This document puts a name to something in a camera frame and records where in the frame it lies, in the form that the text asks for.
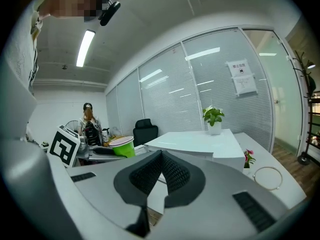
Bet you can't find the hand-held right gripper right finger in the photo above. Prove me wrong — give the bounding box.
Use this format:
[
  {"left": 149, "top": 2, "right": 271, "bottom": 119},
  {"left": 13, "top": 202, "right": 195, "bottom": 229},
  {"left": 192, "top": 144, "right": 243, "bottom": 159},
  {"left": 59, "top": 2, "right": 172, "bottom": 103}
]
[{"left": 148, "top": 150, "right": 289, "bottom": 240}]

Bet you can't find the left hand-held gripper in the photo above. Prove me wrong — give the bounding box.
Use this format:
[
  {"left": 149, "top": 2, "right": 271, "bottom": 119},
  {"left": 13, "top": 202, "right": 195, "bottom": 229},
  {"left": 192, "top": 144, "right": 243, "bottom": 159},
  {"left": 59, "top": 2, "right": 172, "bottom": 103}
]
[{"left": 46, "top": 124, "right": 127, "bottom": 169}]

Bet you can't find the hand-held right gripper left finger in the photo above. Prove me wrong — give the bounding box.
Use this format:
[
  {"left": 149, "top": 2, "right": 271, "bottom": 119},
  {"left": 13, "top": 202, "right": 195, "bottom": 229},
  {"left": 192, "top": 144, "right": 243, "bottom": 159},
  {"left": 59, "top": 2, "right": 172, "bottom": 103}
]
[{"left": 66, "top": 149, "right": 164, "bottom": 238}]

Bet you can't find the green cup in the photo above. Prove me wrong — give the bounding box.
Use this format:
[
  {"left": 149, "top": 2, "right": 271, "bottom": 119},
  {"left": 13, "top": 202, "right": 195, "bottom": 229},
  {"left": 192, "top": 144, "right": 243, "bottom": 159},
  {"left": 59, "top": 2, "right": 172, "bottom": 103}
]
[{"left": 108, "top": 135, "right": 137, "bottom": 159}]

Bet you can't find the white microwave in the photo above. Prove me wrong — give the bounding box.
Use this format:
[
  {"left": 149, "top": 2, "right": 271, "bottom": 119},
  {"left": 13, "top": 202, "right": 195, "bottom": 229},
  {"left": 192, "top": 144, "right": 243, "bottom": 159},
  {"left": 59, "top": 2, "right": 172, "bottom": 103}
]
[{"left": 134, "top": 128, "right": 246, "bottom": 185}]

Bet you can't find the black standing fan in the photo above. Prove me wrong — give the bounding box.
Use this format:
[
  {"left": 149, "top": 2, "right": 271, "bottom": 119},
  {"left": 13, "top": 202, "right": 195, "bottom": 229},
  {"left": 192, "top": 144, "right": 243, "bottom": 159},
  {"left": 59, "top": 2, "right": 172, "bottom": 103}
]
[{"left": 65, "top": 119, "right": 81, "bottom": 133}]

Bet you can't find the black office chair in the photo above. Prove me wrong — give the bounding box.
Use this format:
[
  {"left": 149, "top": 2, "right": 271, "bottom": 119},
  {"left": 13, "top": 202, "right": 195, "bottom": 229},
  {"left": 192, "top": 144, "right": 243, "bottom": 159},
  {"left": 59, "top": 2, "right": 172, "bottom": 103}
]
[{"left": 132, "top": 118, "right": 160, "bottom": 148}]

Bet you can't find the potted red flower plant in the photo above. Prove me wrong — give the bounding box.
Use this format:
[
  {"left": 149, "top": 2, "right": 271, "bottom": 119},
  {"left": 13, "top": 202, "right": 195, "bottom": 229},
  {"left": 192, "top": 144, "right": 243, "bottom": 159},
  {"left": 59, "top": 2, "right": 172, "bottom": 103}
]
[{"left": 243, "top": 148, "right": 257, "bottom": 176}]

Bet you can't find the white table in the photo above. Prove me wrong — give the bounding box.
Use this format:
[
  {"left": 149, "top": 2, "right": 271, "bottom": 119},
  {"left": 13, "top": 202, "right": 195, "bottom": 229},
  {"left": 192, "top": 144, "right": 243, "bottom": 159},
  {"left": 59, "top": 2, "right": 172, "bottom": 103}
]
[{"left": 147, "top": 131, "right": 308, "bottom": 216}]

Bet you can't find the potted white flower plant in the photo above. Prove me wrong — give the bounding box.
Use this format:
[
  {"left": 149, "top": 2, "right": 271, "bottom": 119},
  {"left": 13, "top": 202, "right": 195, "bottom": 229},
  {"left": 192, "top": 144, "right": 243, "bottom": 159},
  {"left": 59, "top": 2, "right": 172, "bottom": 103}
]
[{"left": 201, "top": 104, "right": 226, "bottom": 136}]

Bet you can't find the ceiling light bar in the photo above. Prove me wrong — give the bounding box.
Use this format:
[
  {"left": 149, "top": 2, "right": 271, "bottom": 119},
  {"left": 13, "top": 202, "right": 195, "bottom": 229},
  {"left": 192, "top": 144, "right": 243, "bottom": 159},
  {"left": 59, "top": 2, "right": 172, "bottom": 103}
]
[{"left": 75, "top": 29, "right": 97, "bottom": 68}]

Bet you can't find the large paper notice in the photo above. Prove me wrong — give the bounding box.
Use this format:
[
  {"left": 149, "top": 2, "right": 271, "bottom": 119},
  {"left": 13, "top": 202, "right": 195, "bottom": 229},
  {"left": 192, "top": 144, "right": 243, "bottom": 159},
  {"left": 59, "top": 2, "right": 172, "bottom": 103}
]
[{"left": 231, "top": 73, "right": 259, "bottom": 98}]

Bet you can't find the person's white shirt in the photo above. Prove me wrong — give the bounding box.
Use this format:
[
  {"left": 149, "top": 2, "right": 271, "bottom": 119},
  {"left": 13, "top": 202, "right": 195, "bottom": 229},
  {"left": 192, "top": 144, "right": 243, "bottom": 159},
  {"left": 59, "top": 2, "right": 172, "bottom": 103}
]
[{"left": 2, "top": 0, "right": 40, "bottom": 97}]

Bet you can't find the small paper notice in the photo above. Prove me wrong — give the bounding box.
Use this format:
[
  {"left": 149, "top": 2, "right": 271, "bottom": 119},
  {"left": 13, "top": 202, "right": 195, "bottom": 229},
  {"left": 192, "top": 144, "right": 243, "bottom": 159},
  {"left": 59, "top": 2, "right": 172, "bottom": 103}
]
[{"left": 225, "top": 58, "right": 249, "bottom": 79}]

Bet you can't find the person's face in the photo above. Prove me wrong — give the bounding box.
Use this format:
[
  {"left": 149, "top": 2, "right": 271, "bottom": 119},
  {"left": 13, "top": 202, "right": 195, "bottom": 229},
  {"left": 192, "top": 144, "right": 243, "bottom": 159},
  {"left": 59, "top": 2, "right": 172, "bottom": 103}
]
[{"left": 37, "top": 0, "right": 105, "bottom": 23}]

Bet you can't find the black coat rack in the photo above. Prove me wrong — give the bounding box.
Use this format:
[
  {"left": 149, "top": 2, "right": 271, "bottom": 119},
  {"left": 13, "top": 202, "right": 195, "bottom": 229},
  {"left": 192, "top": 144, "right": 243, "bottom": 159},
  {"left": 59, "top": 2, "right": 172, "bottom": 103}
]
[{"left": 291, "top": 49, "right": 318, "bottom": 102}]

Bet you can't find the metal wire ring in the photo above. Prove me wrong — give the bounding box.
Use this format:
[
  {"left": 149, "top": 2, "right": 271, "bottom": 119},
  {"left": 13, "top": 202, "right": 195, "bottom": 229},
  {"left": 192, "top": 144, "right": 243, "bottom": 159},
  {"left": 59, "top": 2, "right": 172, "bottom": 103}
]
[{"left": 252, "top": 166, "right": 284, "bottom": 191}]

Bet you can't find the black head-mounted camera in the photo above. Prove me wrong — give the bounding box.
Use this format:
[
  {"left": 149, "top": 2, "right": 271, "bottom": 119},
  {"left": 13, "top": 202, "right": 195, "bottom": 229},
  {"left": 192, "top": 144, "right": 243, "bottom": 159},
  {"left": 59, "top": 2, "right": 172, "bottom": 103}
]
[{"left": 96, "top": 0, "right": 122, "bottom": 27}]

